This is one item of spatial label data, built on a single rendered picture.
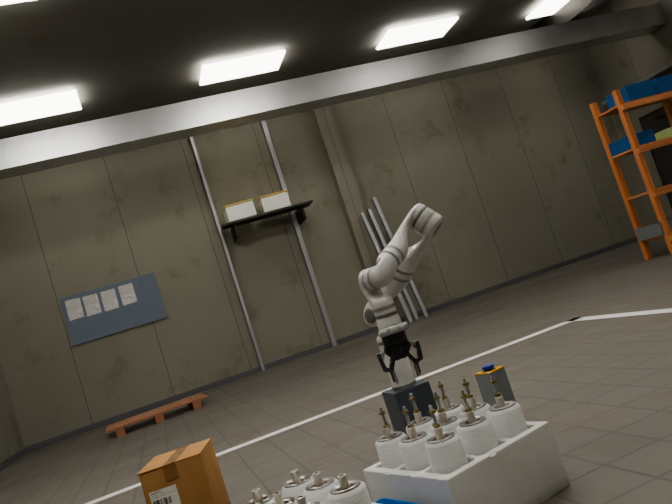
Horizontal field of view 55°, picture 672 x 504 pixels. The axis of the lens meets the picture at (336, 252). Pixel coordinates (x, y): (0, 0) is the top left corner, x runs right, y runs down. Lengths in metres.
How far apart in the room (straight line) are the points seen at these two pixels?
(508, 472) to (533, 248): 10.51
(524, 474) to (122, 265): 8.89
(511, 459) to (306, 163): 9.38
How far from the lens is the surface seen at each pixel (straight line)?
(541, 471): 1.90
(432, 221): 2.12
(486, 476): 1.76
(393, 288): 2.26
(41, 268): 10.39
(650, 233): 8.36
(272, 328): 10.32
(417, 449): 1.82
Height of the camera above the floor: 0.67
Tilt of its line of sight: 4 degrees up
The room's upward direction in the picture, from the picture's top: 18 degrees counter-clockwise
